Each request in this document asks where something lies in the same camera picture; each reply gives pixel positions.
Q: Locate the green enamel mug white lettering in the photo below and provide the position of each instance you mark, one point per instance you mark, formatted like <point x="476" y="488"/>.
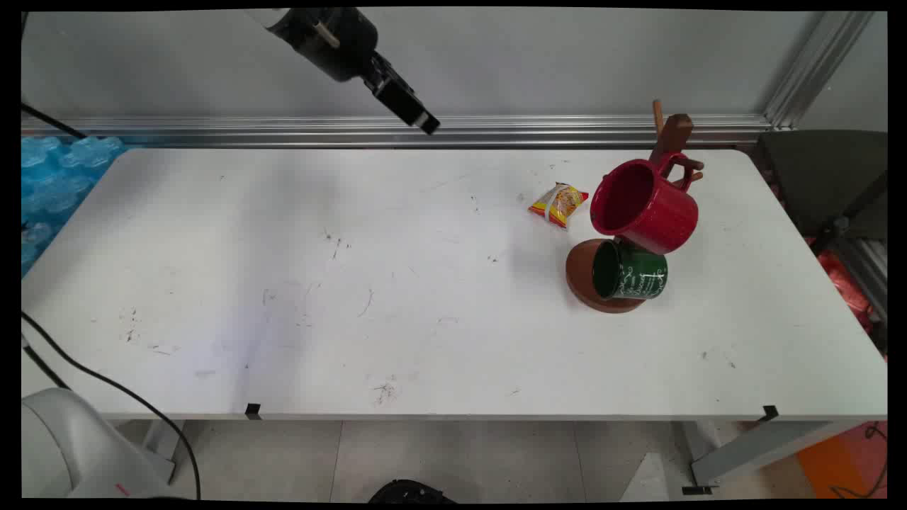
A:
<point x="638" y="273"/>

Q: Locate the black tape strip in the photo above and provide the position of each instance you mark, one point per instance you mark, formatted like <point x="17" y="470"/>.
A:
<point x="252" y="410"/>
<point x="770" y="413"/>

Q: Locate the long aluminium frame rail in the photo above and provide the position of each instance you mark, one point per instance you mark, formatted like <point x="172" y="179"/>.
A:
<point x="283" y="131"/>

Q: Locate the red plastic bag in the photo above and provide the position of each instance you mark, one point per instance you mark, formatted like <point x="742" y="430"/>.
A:
<point x="843" y="283"/>

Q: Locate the red ceramic mug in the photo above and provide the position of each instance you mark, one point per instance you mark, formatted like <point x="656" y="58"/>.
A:
<point x="659" y="212"/>

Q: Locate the orange red floor mat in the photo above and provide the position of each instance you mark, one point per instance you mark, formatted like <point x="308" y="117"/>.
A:
<point x="836" y="467"/>

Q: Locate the blue bubble wrap sheet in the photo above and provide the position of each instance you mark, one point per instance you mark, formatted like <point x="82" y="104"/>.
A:
<point x="57" y="184"/>

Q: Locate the yellow red snack packet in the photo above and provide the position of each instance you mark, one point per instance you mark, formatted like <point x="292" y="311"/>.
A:
<point x="560" y="204"/>

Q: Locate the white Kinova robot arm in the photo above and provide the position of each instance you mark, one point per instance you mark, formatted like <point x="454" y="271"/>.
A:
<point x="64" y="446"/>

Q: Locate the black round object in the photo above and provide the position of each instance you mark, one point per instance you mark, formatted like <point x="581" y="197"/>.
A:
<point x="407" y="492"/>

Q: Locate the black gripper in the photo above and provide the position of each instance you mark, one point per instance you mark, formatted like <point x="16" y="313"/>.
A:
<point x="333" y="46"/>

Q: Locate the white table leg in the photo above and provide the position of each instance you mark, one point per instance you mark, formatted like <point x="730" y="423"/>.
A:
<point x="751" y="450"/>
<point x="164" y="443"/>

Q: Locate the slanted aluminium frame post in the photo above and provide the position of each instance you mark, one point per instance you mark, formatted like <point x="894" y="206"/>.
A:
<point x="815" y="67"/>

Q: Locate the aluminium side frame rail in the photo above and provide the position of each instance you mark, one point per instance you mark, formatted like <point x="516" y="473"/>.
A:
<point x="870" y="269"/>

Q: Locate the brown wooden mug tree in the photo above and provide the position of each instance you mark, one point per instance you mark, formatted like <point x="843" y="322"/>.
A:
<point x="581" y="280"/>

